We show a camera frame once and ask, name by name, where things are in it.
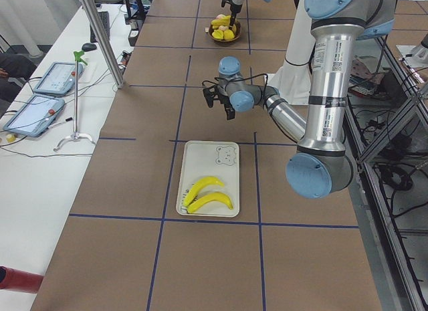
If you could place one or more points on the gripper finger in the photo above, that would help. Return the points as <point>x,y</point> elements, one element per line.
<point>230,112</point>
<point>232,19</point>

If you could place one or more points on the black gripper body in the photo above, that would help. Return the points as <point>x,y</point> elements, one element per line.
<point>225,104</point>
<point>236,8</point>

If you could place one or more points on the yellow banana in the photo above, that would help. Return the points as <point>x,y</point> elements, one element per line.
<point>209,198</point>
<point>198,186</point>
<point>223,24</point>

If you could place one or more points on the wicker fruit basket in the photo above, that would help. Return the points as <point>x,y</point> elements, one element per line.
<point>237,35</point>

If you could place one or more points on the yellow starfruit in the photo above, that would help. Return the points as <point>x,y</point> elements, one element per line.
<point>229,35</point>

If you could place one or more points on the white Taiji Bear tray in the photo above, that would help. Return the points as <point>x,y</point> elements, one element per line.
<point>209,158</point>

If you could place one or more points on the black computer mouse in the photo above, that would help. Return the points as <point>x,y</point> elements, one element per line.
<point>86,47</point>

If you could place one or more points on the silver stand with green clip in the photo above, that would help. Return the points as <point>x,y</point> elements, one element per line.
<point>76,134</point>

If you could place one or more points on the black marker pen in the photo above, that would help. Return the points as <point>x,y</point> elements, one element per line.
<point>70,119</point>

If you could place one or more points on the upper teach pendant tablet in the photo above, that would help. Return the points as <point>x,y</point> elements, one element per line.
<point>58,80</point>

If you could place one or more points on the teach pendant tablet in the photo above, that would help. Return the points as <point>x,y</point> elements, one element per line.
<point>58,80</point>
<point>34,117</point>

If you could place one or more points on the lower teach pendant tablet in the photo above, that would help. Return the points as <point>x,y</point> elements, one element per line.
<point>34,117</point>

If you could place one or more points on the small yellow tape roll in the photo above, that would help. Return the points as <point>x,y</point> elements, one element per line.
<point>10,138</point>

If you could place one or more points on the red cylinder object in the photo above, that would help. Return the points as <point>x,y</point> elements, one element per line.
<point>20,281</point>

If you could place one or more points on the aluminium frame post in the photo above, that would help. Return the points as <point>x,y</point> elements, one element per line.
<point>103,41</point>

